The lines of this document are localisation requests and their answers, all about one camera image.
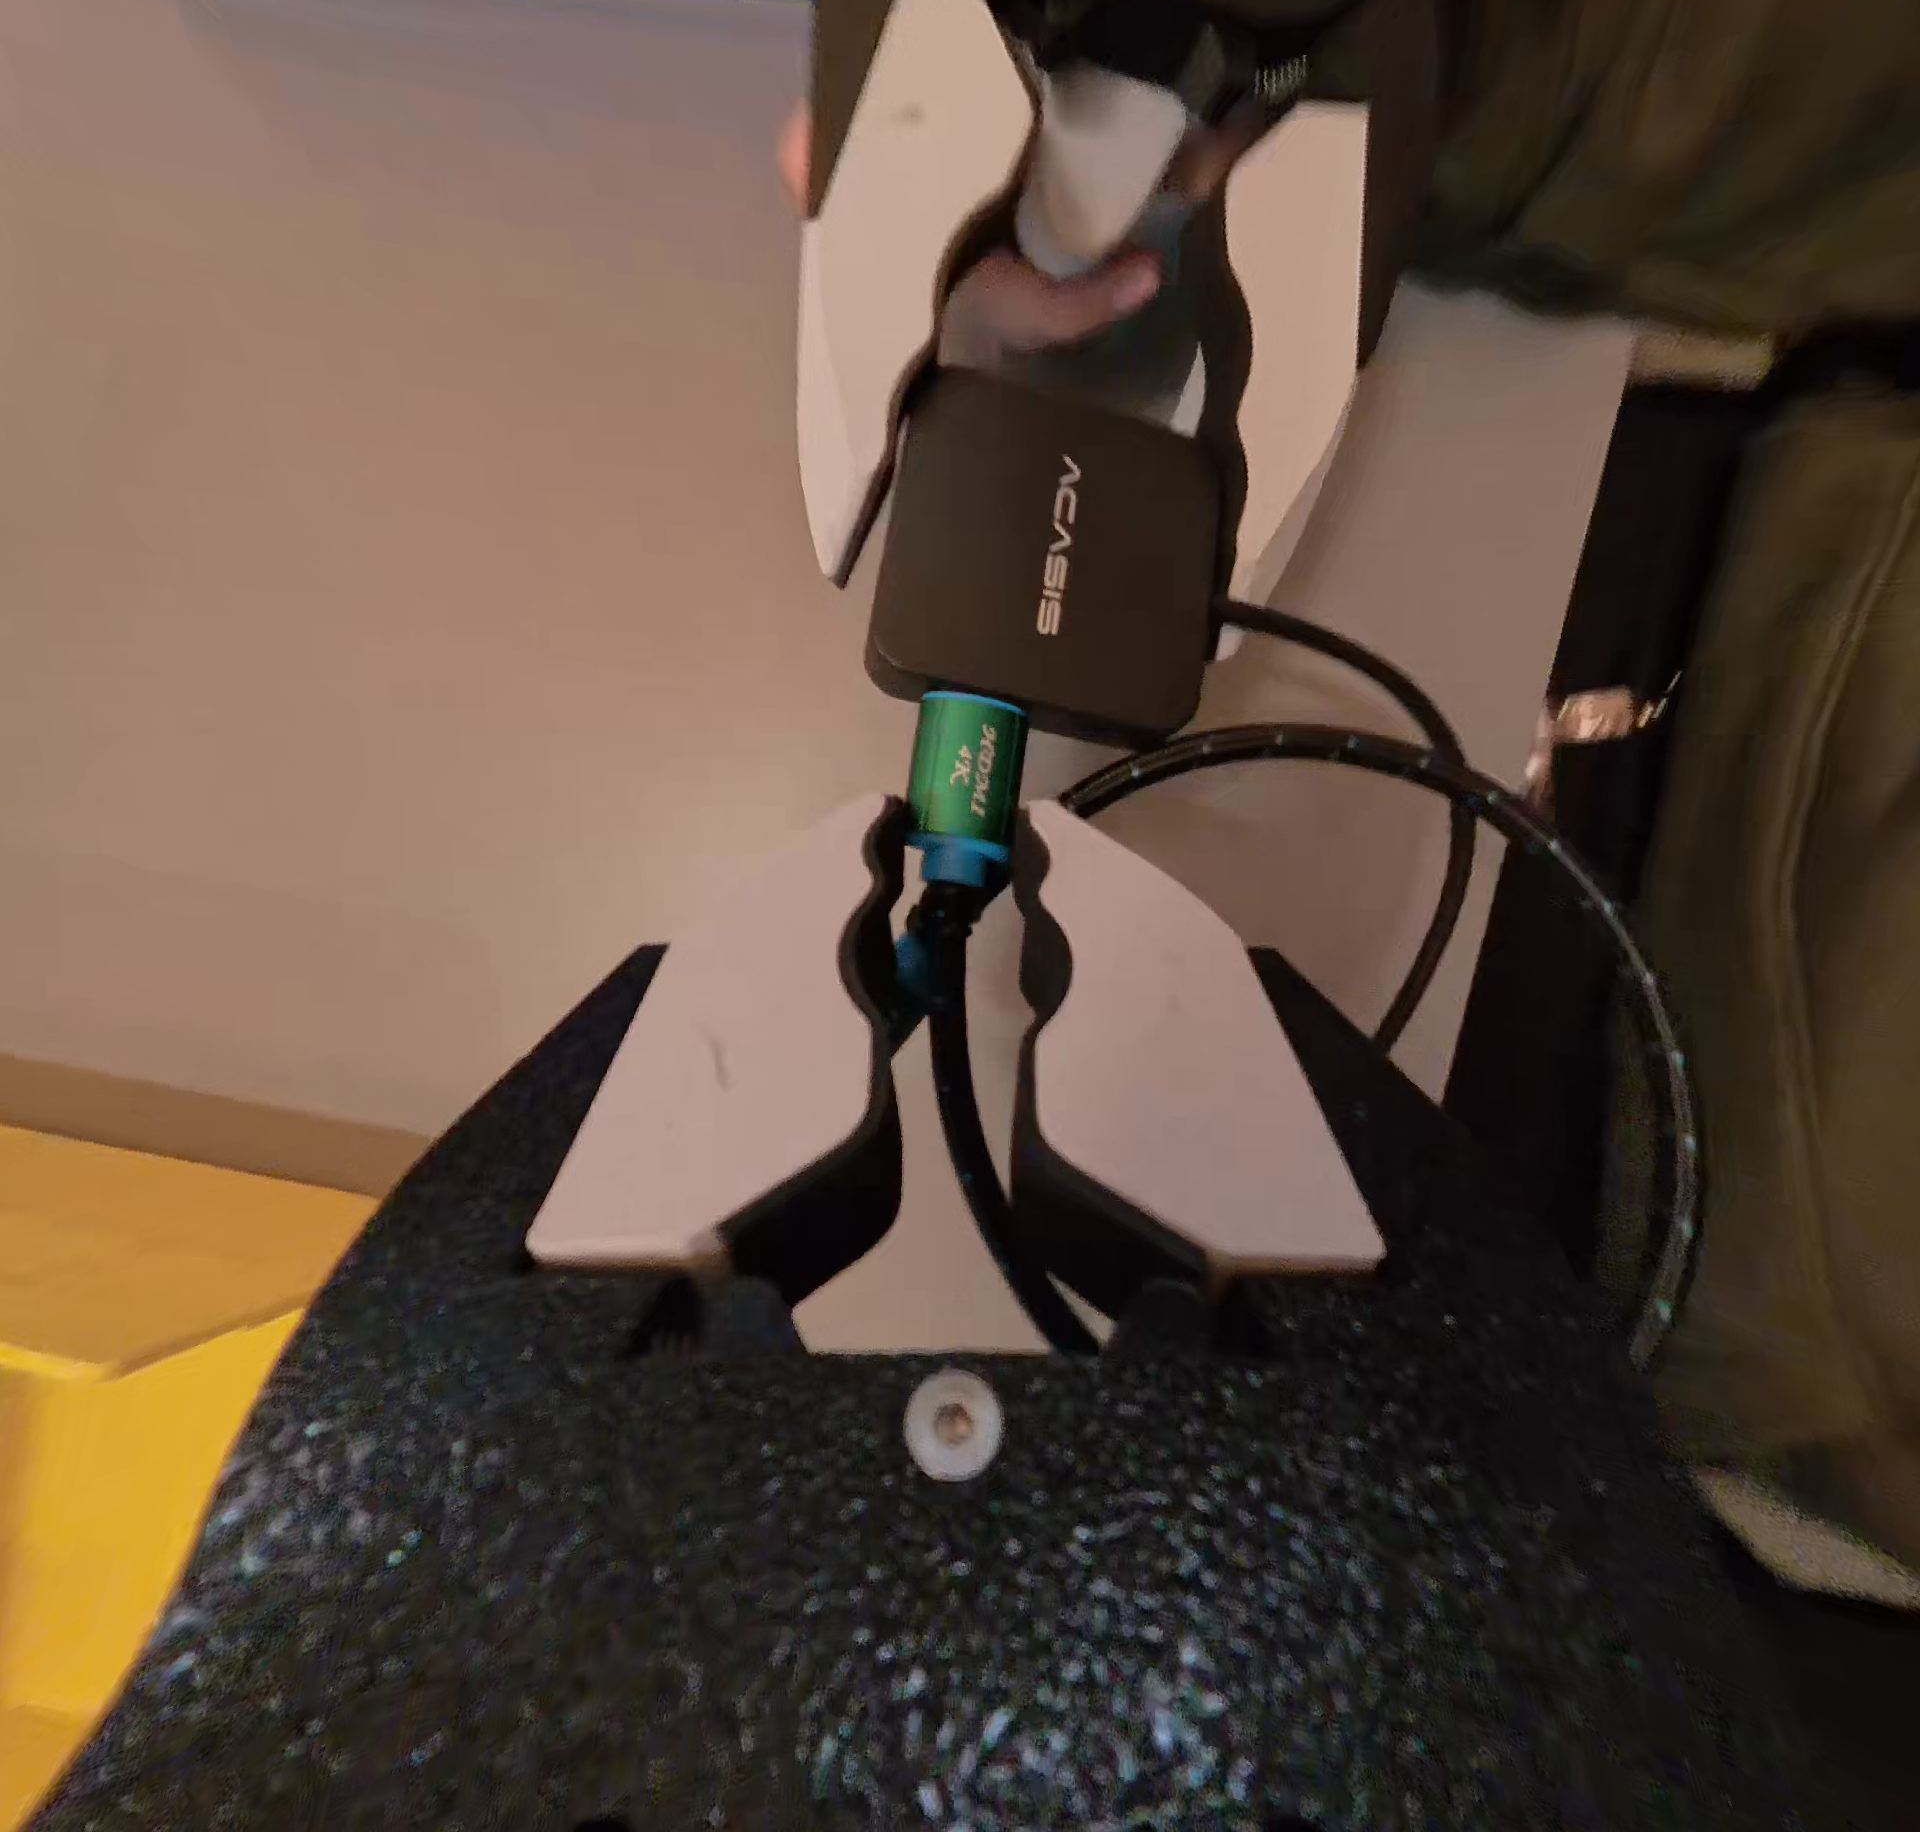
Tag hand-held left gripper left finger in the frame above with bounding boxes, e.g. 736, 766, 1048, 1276
524, 792, 910, 1311

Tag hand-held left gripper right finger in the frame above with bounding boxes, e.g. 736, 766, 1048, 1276
1008, 795, 1389, 1332

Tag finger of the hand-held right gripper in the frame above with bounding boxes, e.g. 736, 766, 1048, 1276
1207, 100, 1383, 668
793, 0, 1041, 593

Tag black square adapter box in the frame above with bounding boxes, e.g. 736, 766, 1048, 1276
865, 362, 1249, 747

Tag black adapter cable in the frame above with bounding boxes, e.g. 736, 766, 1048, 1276
1212, 599, 1484, 1066

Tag green plug braided black cable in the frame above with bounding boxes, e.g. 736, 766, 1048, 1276
895, 688, 1705, 1377

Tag yellow plastic bin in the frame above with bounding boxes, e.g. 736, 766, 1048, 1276
0, 1125, 380, 1832

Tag person's right forearm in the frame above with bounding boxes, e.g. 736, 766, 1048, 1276
811, 0, 1920, 350

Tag person's right hand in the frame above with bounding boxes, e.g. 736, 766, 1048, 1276
936, 244, 1170, 360

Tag person's olive clothing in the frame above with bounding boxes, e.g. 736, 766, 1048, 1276
1544, 338, 1920, 1603

